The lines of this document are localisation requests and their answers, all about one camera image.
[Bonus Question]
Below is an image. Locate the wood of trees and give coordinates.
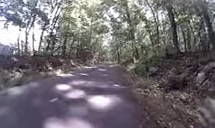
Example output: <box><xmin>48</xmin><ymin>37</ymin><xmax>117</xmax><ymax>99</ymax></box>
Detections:
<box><xmin>0</xmin><ymin>0</ymin><xmax>215</xmax><ymax>66</ymax></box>

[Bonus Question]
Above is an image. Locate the grey asphalt forest path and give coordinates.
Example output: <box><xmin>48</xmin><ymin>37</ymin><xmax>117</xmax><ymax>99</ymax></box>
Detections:
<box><xmin>0</xmin><ymin>63</ymin><xmax>143</xmax><ymax>128</ymax></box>

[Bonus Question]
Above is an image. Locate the leaf-covered earth bank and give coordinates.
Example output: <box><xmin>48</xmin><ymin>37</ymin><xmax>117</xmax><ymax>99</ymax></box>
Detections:
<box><xmin>0</xmin><ymin>54</ymin><xmax>96</xmax><ymax>93</ymax></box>
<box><xmin>119</xmin><ymin>49</ymin><xmax>215</xmax><ymax>128</ymax></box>

